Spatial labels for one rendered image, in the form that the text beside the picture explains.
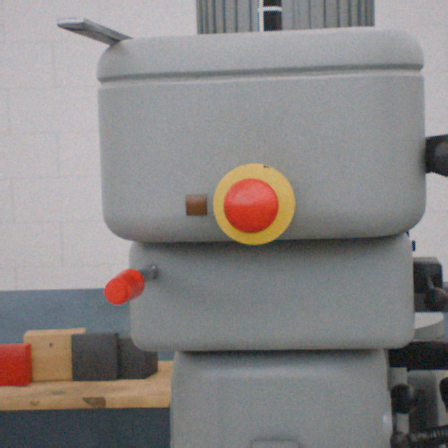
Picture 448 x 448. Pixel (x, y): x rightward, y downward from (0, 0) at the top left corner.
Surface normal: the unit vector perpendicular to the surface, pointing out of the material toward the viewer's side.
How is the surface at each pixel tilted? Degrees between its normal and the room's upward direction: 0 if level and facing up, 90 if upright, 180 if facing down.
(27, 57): 90
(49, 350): 90
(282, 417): 90
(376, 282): 90
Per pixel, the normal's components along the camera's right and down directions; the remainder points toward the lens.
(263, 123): -0.11, 0.06
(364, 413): 0.55, 0.03
